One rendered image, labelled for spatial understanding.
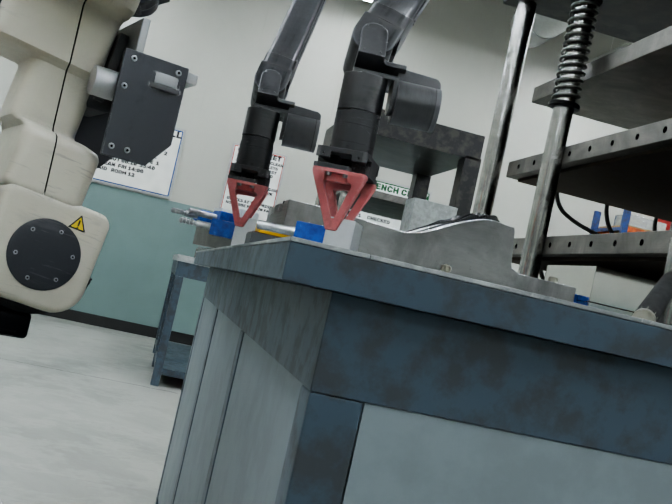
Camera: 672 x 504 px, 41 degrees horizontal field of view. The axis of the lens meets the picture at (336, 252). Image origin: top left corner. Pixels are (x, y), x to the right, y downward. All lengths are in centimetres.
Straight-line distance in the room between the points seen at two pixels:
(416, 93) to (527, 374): 44
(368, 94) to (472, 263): 43
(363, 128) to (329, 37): 795
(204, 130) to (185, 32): 95
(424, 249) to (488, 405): 63
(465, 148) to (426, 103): 511
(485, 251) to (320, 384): 72
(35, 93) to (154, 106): 17
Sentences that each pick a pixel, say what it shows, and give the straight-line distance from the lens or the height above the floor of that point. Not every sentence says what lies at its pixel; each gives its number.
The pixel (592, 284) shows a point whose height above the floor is 92.
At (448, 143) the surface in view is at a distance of 621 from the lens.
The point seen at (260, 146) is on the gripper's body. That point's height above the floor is 97.
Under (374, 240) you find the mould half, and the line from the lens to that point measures 142.
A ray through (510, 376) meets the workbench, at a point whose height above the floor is 72.
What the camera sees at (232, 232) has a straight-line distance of 150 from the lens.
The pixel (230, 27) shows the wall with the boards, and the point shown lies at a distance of 896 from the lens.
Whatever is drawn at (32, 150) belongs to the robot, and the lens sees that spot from 135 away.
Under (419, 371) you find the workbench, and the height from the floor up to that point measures 71.
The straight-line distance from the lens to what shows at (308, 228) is 112.
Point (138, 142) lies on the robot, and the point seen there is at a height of 92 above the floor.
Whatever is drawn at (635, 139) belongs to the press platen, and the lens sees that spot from 218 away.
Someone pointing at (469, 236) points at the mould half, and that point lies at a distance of 146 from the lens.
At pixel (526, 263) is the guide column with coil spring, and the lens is 245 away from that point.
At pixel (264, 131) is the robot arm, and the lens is 152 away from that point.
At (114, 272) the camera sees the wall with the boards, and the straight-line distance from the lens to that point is 866.
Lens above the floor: 76
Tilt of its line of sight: 3 degrees up
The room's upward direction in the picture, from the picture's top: 13 degrees clockwise
